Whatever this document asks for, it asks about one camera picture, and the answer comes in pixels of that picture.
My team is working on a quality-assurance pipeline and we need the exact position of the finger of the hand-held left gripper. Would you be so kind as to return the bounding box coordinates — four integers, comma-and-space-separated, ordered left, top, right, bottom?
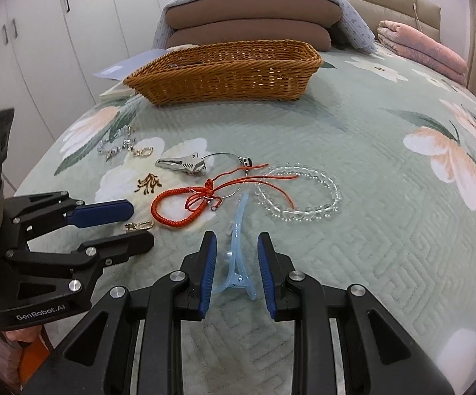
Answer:
5, 191, 134, 235
7, 230, 155, 280

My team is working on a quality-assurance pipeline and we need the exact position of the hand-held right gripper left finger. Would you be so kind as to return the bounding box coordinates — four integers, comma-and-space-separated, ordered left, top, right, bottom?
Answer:
42, 231, 218, 395

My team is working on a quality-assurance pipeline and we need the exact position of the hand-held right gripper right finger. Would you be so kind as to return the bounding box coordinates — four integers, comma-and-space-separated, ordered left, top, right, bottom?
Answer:
256, 232, 458, 395

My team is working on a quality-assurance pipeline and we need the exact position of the light blue hair clip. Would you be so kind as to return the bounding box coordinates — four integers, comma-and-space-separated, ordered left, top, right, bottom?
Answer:
211, 193, 259, 303

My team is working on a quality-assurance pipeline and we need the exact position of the brown wicker basket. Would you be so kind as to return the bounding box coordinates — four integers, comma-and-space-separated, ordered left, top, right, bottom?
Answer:
123, 39, 324, 108

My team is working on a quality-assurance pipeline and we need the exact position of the silver metal hair clip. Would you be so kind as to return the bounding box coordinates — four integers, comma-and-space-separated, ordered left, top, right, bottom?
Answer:
156, 152, 206, 175

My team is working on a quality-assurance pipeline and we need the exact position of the green floral bedspread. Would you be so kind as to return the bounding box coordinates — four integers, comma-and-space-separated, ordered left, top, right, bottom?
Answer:
13, 43, 476, 395

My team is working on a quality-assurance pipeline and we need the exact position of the silver hoop with charm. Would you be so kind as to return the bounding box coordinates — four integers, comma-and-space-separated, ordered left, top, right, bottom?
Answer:
199, 151, 256, 210

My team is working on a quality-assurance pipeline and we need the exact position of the orange cloth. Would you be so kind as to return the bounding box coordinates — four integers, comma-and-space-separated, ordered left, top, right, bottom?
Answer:
16, 328, 54, 393

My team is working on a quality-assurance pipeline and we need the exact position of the white wardrobe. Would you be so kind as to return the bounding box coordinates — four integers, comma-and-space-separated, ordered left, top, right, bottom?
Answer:
0, 0, 230, 141

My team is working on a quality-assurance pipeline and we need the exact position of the brown pillow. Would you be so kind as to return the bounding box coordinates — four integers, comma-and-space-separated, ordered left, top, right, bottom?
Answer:
167, 20, 332, 52
168, 0, 341, 30

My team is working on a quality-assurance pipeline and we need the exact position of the blue-grey dotted blanket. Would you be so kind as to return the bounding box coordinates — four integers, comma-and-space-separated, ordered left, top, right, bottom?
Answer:
152, 0, 378, 54

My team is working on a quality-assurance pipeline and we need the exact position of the pink folded quilt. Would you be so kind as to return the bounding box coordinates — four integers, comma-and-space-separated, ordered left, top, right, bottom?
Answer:
377, 20, 468, 87

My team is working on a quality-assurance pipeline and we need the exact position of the beige padded headboard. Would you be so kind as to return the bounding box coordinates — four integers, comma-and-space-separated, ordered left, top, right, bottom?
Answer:
226, 0, 442, 44

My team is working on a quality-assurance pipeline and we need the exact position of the silver beaded chain bracelet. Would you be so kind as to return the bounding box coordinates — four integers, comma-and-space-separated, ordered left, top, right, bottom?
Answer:
97, 125, 138, 161

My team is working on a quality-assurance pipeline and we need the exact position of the red braided cord bracelet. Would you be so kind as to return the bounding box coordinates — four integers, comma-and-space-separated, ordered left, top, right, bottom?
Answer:
151, 171, 300, 230

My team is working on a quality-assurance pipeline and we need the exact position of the clear bead bracelet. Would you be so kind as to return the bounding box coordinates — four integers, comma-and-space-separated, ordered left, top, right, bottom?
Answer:
254, 165, 341, 222

